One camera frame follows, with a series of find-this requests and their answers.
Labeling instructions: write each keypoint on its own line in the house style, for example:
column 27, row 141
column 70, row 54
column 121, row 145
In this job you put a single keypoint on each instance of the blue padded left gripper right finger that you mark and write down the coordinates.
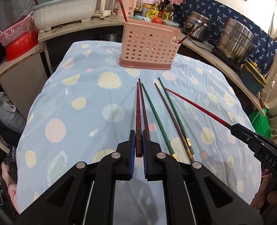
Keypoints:
column 145, row 153

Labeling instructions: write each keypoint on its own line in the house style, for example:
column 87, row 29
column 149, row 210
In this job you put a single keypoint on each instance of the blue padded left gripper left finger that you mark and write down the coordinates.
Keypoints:
column 131, row 153

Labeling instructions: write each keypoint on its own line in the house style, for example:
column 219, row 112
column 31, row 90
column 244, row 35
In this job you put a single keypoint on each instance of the dark maroon chopstick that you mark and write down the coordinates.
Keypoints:
column 139, row 149

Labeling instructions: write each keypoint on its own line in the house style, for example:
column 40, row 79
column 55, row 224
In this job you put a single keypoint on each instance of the green chopstick gold band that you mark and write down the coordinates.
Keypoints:
column 161, row 127

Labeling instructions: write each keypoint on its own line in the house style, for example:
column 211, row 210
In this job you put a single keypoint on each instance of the brown chopstick gold band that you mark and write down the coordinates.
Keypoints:
column 177, row 127

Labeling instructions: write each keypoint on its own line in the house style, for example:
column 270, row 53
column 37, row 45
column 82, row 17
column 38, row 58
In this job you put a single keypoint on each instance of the dark green chopstick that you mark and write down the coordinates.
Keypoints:
column 177, row 117

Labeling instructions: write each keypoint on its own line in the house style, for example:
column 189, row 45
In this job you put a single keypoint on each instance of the pink perforated utensil holder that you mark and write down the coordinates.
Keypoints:
column 147, row 45

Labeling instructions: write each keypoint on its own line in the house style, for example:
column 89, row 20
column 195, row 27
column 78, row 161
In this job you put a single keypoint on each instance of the bright red chopstick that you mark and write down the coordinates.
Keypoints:
column 123, row 10

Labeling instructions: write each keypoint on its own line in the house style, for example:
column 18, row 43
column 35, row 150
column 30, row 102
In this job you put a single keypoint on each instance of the dark purple chopstick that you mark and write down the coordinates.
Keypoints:
column 190, row 33

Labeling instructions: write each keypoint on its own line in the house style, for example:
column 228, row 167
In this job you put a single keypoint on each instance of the person's right hand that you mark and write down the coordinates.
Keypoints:
column 262, row 195

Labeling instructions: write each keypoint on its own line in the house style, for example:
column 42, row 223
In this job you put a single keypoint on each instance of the light blue patterned tablecloth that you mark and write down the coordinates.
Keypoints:
column 87, row 107

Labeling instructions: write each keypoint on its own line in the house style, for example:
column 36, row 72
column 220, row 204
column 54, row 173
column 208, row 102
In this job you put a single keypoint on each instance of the yellow bowl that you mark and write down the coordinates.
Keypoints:
column 252, row 68

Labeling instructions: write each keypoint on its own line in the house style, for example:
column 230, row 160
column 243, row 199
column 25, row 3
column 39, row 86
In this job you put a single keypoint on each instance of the wet wipes pack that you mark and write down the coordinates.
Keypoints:
column 142, row 18

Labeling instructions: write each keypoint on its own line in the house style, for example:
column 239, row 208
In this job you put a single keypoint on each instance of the red tomato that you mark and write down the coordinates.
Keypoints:
column 157, row 20

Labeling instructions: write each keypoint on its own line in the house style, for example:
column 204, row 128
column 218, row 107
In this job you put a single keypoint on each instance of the clear food container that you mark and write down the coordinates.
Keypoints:
column 170, row 23

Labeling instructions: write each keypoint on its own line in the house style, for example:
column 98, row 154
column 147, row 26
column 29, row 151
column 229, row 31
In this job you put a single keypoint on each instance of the yellow seasoning bag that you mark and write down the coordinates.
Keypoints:
column 153, row 12

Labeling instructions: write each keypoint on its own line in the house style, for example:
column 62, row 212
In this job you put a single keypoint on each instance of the cooking oil bottle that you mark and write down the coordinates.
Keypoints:
column 168, row 12

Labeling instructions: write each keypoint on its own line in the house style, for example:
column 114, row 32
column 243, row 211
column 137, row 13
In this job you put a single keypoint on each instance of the stainless steel steamer pot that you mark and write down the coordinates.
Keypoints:
column 235, row 40

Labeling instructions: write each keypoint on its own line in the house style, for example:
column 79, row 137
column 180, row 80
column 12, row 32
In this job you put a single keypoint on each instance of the white glass kettle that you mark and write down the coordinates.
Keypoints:
column 104, row 8

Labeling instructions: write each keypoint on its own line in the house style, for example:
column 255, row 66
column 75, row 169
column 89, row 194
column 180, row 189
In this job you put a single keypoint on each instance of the pink electric kettle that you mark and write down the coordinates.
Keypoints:
column 129, row 6

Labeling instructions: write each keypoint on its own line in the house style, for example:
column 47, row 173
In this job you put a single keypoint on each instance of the red plastic basin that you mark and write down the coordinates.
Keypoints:
column 21, row 45

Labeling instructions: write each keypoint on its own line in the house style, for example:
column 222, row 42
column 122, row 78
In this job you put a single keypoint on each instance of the dish drainer box with lid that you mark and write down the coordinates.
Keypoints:
column 51, row 13

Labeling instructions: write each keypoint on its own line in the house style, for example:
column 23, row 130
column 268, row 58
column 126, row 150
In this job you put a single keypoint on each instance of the pink plastic basket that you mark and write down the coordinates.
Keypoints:
column 16, row 31

